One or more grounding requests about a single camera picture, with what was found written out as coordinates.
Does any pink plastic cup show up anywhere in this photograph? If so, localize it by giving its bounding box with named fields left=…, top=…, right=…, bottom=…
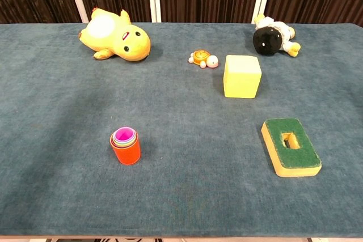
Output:
left=114, top=126, right=134, bottom=142

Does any blue plastic cup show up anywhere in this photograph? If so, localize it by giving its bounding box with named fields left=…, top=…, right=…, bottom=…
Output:
left=113, top=127, right=136, bottom=145

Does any yellow plastic cup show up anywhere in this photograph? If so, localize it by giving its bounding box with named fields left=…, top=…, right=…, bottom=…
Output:
left=112, top=129, right=138, bottom=147

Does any purple plastic cup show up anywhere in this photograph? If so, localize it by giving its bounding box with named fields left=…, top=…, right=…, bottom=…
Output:
left=111, top=130, right=139, bottom=149

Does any small toy turtle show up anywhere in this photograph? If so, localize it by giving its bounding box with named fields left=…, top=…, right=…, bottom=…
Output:
left=188, top=49, right=220, bottom=69

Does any yellow foam cube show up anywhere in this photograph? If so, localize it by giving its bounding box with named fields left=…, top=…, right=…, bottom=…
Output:
left=223, top=54, right=263, bottom=99

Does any orange plastic cup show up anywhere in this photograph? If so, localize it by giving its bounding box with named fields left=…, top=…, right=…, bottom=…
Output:
left=109, top=130, right=141, bottom=165

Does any yellow duck plush toy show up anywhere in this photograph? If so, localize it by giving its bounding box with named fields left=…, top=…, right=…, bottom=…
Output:
left=78, top=8, right=151, bottom=62

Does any blue velvet tablecloth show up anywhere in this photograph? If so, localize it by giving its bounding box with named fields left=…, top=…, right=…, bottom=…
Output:
left=0, top=23, right=363, bottom=239

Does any black headed plush doll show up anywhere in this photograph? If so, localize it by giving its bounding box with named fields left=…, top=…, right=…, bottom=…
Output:
left=252, top=14, right=302, bottom=58

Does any green yellow sponge with hole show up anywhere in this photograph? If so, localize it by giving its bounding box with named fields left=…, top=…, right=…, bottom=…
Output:
left=260, top=118, right=323, bottom=178

